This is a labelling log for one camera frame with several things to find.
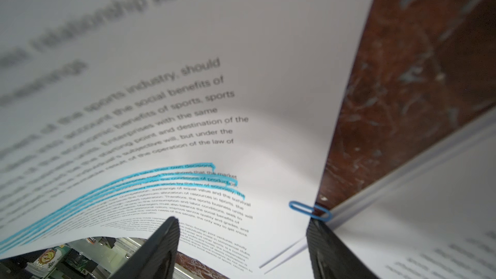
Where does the plain printed paper document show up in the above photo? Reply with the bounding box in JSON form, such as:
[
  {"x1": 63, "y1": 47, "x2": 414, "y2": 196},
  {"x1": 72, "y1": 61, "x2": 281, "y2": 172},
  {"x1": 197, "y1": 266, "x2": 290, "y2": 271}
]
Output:
[{"x1": 262, "y1": 110, "x2": 495, "y2": 278}]

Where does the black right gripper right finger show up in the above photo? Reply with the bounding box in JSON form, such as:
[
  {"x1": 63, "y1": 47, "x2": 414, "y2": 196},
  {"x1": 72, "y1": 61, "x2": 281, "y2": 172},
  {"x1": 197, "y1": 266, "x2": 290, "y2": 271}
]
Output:
[{"x1": 306, "y1": 218, "x2": 378, "y2": 279}]

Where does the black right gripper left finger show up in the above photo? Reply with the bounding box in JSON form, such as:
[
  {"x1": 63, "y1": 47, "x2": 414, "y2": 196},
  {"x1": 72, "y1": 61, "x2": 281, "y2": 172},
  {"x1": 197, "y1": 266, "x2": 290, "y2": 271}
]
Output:
[{"x1": 110, "y1": 216, "x2": 180, "y2": 279}]

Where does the blue paperclip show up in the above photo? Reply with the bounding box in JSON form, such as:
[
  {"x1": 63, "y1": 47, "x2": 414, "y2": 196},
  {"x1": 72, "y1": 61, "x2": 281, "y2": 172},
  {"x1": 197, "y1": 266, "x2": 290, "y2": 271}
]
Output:
[{"x1": 289, "y1": 201, "x2": 333, "y2": 222}]

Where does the highlighted printed paper document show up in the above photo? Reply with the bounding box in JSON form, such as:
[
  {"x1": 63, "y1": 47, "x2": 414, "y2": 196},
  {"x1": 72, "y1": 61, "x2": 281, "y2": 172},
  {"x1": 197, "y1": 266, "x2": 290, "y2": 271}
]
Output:
[{"x1": 1, "y1": 0, "x2": 372, "y2": 278}]

